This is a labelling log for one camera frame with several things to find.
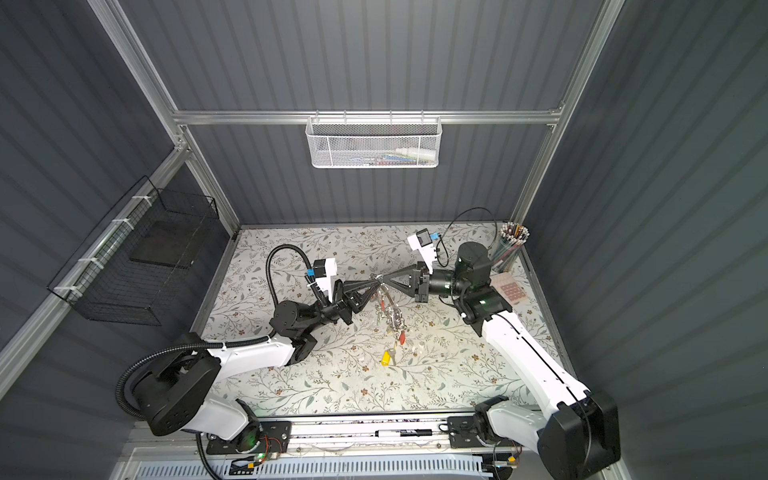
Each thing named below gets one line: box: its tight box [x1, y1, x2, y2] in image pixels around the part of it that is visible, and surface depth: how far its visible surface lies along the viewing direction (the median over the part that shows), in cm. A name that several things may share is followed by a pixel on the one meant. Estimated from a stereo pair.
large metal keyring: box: [375, 274, 407, 335], surface depth 67 cm
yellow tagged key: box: [381, 348, 396, 367], surface depth 88 cm
